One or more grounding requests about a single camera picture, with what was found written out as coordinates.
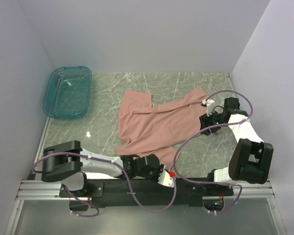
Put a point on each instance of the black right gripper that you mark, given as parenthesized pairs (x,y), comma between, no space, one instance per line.
(205,120)

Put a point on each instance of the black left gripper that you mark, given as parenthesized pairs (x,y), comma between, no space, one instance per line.
(156,178)

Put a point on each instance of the pink t shirt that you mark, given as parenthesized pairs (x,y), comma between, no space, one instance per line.
(146,129)

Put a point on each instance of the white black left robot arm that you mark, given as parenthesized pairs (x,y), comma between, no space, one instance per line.
(71,170)

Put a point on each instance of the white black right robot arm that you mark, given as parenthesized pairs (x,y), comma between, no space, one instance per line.
(252,156)

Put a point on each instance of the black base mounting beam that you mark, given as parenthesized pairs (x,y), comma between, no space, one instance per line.
(115,192)

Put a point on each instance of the teal transparent plastic bin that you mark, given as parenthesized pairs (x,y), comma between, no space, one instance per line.
(68,93)

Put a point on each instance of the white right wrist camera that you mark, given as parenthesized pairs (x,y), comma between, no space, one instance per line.
(207,102)

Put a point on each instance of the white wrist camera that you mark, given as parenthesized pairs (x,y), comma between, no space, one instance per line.
(207,102)
(165,179)

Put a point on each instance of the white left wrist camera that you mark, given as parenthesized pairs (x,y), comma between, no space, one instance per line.
(165,179)

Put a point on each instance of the aluminium frame rail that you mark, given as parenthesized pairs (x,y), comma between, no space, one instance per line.
(39,190)

